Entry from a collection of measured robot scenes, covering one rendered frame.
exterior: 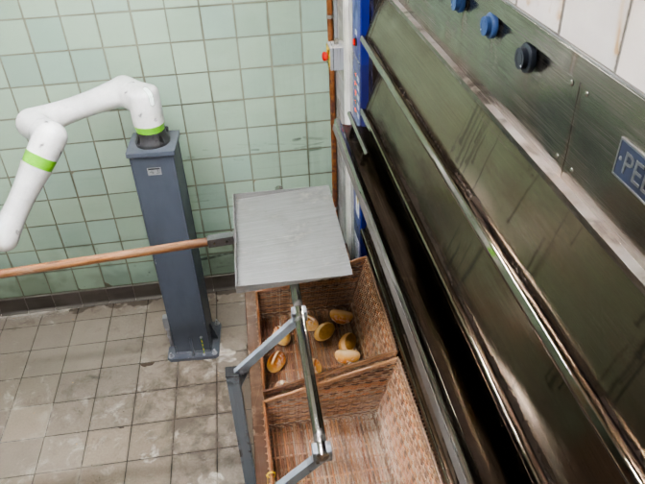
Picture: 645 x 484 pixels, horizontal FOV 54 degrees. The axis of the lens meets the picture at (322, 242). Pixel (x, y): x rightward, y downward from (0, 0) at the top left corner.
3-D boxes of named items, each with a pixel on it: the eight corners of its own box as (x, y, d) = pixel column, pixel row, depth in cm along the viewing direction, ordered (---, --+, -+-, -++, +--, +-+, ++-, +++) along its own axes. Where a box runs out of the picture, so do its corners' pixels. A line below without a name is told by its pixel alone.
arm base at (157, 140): (142, 124, 285) (139, 111, 281) (175, 122, 285) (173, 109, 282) (132, 151, 264) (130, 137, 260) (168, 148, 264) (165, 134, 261)
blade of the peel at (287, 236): (236, 293, 191) (234, 286, 189) (233, 200, 235) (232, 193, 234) (352, 275, 193) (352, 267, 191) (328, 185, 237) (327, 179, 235)
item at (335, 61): (342, 61, 282) (342, 39, 276) (346, 69, 273) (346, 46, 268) (326, 63, 281) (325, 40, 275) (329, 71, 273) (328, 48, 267)
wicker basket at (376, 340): (368, 303, 273) (369, 253, 257) (398, 405, 227) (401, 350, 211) (256, 317, 268) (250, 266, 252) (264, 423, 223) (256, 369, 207)
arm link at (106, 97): (126, 68, 273) (5, 109, 244) (146, 77, 263) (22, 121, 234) (133, 96, 280) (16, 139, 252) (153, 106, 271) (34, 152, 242)
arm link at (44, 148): (63, 123, 246) (35, 110, 236) (78, 133, 238) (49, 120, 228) (44, 164, 247) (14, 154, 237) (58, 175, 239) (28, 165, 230)
